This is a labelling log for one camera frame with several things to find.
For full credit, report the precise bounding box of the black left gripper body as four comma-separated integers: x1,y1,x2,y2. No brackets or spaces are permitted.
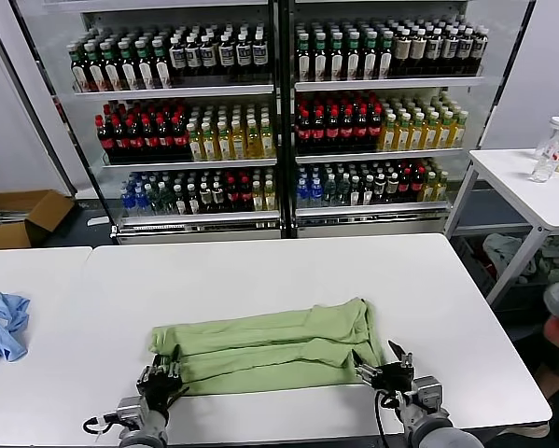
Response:
136,372,185,412

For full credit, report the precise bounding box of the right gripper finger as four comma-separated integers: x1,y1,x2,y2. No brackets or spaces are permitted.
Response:
352,348,382,382
386,339,413,371

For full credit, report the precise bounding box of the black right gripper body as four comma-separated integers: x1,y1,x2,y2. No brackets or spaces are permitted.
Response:
370,363,415,398

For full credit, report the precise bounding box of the light green t-shirt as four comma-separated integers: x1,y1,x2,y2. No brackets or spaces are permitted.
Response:
147,298,387,397

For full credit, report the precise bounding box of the black storage crate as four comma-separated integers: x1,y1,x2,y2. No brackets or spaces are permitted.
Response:
458,232,559,323

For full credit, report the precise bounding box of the white sneaker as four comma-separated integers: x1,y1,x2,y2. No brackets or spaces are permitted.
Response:
493,422,551,440

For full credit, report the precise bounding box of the grey-green crumpled garment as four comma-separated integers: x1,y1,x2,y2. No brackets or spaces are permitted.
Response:
482,231,539,284

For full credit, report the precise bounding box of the light blue crumpled garment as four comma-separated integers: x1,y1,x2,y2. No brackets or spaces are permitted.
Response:
0,291,32,364

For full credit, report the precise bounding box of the open cardboard box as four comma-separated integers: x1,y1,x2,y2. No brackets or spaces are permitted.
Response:
0,188,77,250

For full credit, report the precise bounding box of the white side table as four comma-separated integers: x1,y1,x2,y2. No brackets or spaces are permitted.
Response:
443,147,559,307

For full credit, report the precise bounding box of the yellow juice bottle green cap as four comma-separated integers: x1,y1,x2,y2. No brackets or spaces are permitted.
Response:
245,119,262,160
436,111,452,149
202,120,218,161
379,115,396,152
394,114,410,151
422,112,438,150
217,119,232,161
408,113,424,151
231,119,247,160
450,110,468,148
188,121,203,161
260,118,277,159

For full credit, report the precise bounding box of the red label cola bottle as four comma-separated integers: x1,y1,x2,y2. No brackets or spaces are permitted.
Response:
354,108,370,150
96,115,113,159
325,109,341,150
112,115,128,158
368,108,384,149
310,110,327,151
156,114,173,157
171,113,189,156
141,114,158,157
339,109,356,150
296,110,312,151
126,115,143,158

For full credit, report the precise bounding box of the clear plastic bottle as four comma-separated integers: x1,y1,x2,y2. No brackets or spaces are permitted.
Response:
532,128,559,183

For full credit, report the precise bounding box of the glass-sided beverage display shelf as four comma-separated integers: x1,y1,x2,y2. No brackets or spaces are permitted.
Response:
12,0,287,246
278,0,539,239

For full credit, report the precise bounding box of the green cap tea bottle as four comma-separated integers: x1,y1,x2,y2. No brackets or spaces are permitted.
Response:
102,41,120,91
328,31,345,81
119,40,138,90
153,37,173,89
311,31,328,81
69,46,88,92
86,42,104,91
344,31,362,80
295,32,312,81
136,39,155,89
360,30,378,80
377,30,395,79

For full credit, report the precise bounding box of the dark bottle blue-white label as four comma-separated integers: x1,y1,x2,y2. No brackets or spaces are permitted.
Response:
185,33,202,77
252,30,270,75
473,25,490,74
169,35,187,78
235,31,252,75
426,27,443,75
458,26,475,75
217,32,236,76
442,27,459,75
200,32,218,76

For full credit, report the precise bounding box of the dark bottle beige label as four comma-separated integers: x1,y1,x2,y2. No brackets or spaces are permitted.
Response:
395,28,412,76
411,28,427,76

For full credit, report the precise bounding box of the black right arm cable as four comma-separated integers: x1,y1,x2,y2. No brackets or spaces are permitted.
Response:
374,389,409,438

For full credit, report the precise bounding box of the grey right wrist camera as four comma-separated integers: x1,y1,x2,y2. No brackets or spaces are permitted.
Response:
412,375,446,412

